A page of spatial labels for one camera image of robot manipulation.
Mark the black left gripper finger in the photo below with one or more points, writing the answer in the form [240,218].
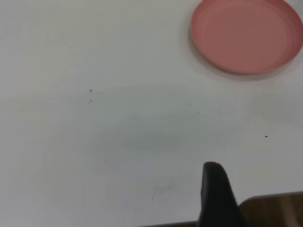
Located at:
[216,201]

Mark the pink plastic plate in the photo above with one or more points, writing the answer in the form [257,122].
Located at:
[246,35]

